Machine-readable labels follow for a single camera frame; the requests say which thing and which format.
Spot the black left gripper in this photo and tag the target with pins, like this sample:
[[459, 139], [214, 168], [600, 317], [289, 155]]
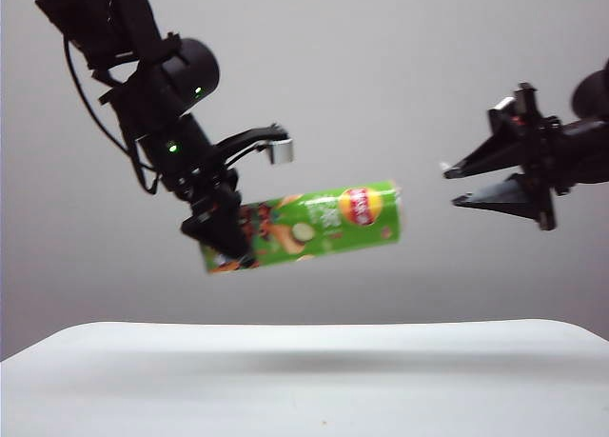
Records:
[[204, 189]]

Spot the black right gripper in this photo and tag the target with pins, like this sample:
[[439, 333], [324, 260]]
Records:
[[542, 161]]

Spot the green Lay's chip tub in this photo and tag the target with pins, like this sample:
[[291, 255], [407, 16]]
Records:
[[314, 227]]

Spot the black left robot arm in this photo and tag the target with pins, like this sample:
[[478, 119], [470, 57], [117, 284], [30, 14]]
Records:
[[157, 89]]

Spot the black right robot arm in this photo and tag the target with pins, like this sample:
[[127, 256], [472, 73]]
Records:
[[590, 137]]

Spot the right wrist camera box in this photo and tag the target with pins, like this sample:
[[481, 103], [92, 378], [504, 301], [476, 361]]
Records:
[[502, 115]]

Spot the black left camera bracket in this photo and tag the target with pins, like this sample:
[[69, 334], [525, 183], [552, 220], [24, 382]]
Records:
[[247, 137]]

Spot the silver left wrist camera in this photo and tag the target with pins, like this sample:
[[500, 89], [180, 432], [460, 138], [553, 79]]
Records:
[[281, 151]]

